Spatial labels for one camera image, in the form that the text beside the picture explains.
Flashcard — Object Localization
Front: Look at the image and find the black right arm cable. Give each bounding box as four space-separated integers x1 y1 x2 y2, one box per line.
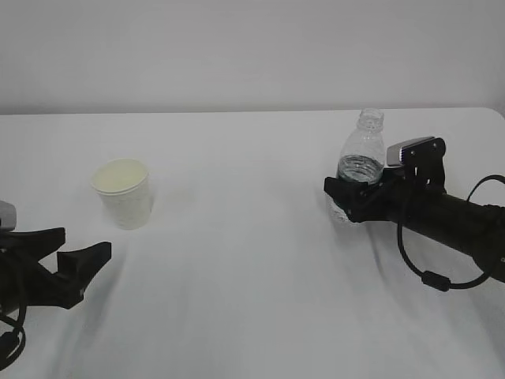
396 174 505 292

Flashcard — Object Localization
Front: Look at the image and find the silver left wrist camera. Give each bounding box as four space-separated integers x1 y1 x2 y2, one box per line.
0 201 17 231

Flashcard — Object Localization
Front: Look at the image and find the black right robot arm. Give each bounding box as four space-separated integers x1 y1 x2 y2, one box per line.
324 169 504 291

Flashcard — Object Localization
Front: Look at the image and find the clear plastic water bottle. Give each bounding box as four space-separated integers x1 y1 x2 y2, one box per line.
336 108 386 185

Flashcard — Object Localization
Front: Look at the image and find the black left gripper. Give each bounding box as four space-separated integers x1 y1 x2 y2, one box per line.
1 227 111 315

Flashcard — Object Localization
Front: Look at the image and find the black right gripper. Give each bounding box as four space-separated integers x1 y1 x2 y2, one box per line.
324 169 450 237

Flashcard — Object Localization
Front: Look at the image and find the white paper cup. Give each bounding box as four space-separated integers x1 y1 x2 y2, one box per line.
91 158 152 230

